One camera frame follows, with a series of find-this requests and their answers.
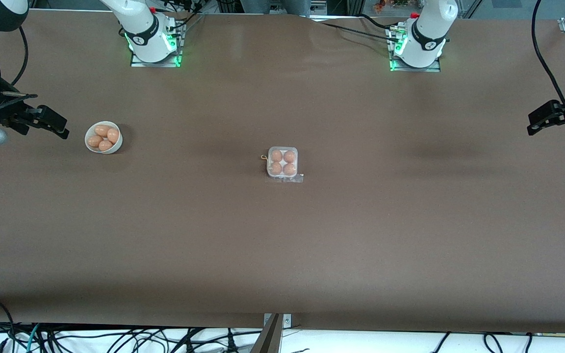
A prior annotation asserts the clear plastic egg box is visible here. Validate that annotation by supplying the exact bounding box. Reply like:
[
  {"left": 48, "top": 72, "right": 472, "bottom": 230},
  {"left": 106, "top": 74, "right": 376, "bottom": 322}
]
[{"left": 266, "top": 146, "right": 305, "bottom": 184}]

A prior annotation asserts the small white bowl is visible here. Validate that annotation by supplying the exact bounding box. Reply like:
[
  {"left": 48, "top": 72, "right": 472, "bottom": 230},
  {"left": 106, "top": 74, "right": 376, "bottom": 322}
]
[{"left": 85, "top": 121, "right": 123, "bottom": 155}]

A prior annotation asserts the brown table cover mat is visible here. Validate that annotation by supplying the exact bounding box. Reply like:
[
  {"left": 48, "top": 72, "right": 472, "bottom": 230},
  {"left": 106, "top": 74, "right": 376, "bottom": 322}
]
[{"left": 0, "top": 10, "right": 565, "bottom": 335}]

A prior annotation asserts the dark metal bar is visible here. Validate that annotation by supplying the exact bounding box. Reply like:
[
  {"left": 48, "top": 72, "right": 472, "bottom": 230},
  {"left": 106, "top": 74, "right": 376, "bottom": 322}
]
[{"left": 251, "top": 314, "right": 283, "bottom": 353}]

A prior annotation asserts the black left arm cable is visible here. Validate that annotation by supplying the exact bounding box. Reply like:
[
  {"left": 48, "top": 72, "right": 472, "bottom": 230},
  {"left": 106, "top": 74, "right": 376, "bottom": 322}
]
[{"left": 530, "top": 0, "right": 565, "bottom": 104}]

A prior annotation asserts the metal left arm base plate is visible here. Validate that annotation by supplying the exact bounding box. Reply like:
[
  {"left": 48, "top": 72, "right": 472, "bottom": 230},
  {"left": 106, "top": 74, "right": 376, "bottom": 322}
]
[{"left": 389, "top": 27, "right": 441, "bottom": 73}]

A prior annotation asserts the black base cable bundle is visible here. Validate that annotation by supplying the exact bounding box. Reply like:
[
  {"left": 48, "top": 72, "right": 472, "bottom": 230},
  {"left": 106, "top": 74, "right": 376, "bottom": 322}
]
[{"left": 162, "top": 0, "right": 205, "bottom": 40}]

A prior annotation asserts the short black table cable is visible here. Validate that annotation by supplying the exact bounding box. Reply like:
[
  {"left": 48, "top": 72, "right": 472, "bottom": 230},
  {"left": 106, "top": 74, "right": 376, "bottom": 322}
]
[{"left": 359, "top": 13, "right": 398, "bottom": 31}]

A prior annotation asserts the teal cable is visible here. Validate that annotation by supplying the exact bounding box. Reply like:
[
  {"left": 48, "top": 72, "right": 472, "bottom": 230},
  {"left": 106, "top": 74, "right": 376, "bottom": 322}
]
[{"left": 27, "top": 324, "right": 43, "bottom": 353}]

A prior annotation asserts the long black table cable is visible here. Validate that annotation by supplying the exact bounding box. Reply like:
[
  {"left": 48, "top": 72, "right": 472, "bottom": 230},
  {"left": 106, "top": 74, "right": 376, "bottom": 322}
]
[{"left": 312, "top": 20, "right": 403, "bottom": 44}]

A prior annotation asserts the metal table bracket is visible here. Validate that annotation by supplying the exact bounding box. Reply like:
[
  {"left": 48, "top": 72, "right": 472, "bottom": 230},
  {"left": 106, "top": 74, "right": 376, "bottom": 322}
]
[{"left": 263, "top": 314, "right": 292, "bottom": 328}]

